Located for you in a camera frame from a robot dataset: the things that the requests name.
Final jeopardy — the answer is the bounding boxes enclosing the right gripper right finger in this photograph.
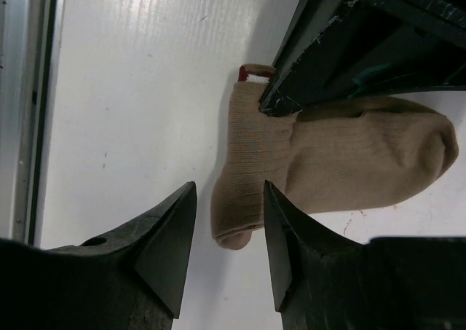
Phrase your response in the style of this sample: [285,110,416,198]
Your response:
[264,181,465,329]

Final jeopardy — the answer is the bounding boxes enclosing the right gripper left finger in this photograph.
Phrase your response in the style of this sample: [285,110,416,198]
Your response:
[1,182,197,329]

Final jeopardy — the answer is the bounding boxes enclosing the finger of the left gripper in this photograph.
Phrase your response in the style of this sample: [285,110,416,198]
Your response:
[259,0,465,117]
[272,0,364,79]

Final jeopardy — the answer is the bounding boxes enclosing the brown sock red stripes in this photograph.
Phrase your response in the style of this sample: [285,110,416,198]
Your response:
[210,64,459,250]

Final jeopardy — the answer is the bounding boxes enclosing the aluminium table rail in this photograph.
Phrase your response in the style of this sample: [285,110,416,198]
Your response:
[1,0,65,245]

